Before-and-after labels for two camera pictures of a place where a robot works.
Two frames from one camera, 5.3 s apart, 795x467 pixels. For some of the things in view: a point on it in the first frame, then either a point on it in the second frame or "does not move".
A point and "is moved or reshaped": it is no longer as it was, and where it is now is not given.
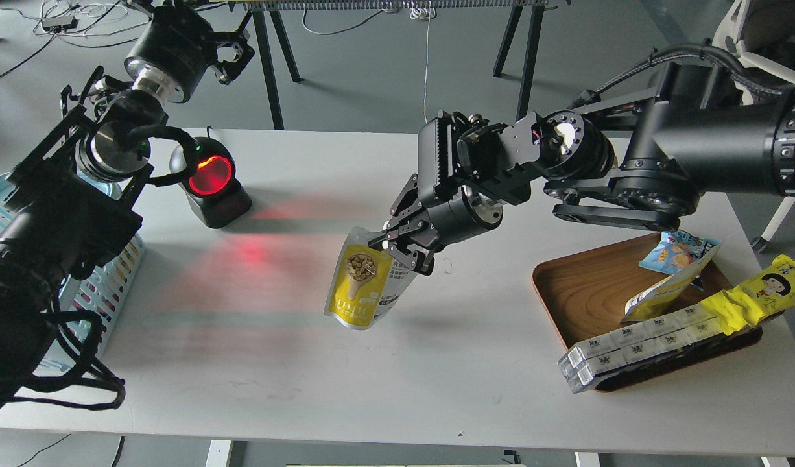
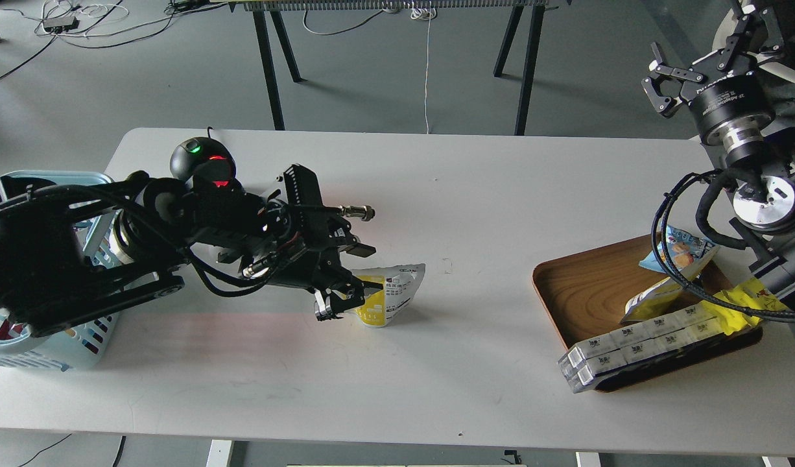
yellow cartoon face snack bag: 781,286 does not move
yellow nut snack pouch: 366,282 is moved or reshaped
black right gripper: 446,222 to 731,112
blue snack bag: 677,250 does not move
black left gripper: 175,49 to 319,266
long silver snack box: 647,330 does not move
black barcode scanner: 215,191 does not move
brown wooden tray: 587,292 does not move
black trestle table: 258,6 does not move
